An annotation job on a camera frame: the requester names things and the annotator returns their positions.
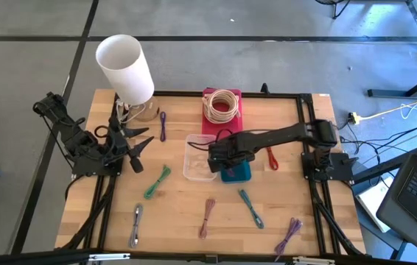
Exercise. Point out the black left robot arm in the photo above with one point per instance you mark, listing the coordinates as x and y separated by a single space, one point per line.
72 138

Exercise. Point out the black desk leg frame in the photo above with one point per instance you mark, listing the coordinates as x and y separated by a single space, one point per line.
396 92

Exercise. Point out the teal plastic bin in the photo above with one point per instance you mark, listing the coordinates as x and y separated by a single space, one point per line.
239 174

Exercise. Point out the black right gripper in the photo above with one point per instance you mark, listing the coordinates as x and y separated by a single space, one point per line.
230 151

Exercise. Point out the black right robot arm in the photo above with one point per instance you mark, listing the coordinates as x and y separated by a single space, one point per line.
286 134

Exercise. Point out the black frame clamp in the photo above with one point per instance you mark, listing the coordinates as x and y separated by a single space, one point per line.
265 88

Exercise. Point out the white flat box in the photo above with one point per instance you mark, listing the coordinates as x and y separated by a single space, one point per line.
372 200

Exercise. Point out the silver metal bracket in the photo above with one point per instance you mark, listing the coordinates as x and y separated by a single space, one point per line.
313 261
109 257

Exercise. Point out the yellow power plug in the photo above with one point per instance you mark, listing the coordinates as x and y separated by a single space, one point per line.
356 118

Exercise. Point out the clear plastic bin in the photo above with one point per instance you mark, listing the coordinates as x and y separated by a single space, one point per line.
197 162

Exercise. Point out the black laptop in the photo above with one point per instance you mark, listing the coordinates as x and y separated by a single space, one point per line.
415 206

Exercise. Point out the white shade wooden base lamp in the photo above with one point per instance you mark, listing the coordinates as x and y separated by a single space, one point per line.
125 70

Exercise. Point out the black aluminium table frame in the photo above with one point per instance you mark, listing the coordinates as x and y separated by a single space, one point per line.
175 93

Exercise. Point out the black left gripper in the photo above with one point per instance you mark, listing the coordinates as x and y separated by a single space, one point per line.
120 143

